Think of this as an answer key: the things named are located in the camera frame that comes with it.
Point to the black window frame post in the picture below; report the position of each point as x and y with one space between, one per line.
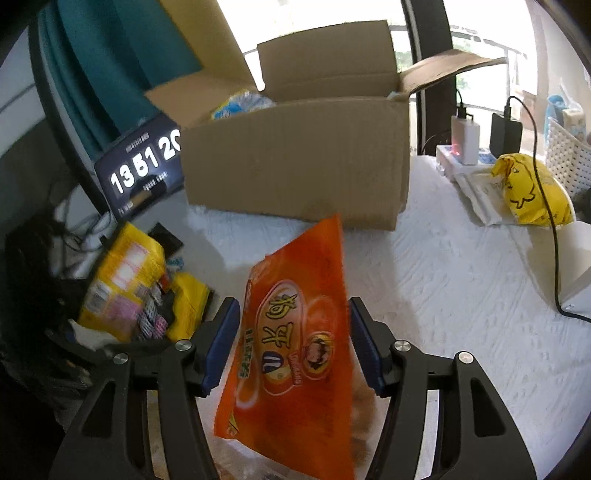
427 69

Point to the blue white carton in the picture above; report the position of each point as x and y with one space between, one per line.
565 115

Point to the yellow duck print bag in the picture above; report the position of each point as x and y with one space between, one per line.
526 194

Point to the white charger block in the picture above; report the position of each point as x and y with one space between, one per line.
465 141

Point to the teal curtain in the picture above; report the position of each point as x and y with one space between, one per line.
111 60

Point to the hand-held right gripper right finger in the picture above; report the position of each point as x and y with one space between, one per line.
367 346

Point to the balcony railing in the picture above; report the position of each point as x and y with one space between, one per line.
485 44

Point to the large yellow snack packet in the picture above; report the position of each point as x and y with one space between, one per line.
122 277

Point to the white flat paper packet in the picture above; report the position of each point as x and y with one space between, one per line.
480 194

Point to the tablet with clock display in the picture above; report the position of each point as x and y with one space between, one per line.
138 170

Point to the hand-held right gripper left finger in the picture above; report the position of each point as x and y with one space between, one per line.
220 346

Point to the small yellow snack packet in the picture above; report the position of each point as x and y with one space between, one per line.
189 304

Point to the white perforated basket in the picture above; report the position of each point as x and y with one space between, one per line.
565 157

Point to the black flat square object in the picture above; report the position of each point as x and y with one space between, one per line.
165 237

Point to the orange snack packet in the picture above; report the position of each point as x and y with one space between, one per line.
286 350

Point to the brown cardboard box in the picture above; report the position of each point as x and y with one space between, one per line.
295 157

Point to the white power strip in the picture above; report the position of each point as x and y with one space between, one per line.
445 157

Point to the white box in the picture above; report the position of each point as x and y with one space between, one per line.
577 258

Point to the blue white snack packet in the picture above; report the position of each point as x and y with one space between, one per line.
242 105

